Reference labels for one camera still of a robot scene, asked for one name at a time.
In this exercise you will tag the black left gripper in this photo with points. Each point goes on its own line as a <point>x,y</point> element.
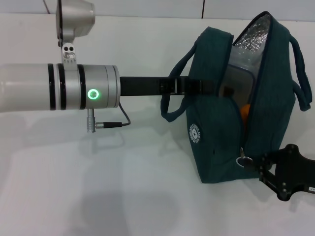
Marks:
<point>142,86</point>

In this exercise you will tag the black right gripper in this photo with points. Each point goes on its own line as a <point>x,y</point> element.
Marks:
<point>295,172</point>

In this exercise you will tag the dark teal insulated lunch bag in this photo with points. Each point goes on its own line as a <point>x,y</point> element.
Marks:
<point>214,118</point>

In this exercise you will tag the clear blue-rimmed food container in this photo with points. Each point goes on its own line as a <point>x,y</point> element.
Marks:
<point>240,83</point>

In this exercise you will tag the orange-yellow pear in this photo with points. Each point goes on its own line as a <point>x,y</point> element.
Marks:
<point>245,113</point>

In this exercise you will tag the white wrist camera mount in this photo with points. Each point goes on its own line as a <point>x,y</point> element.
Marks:
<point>73,17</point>

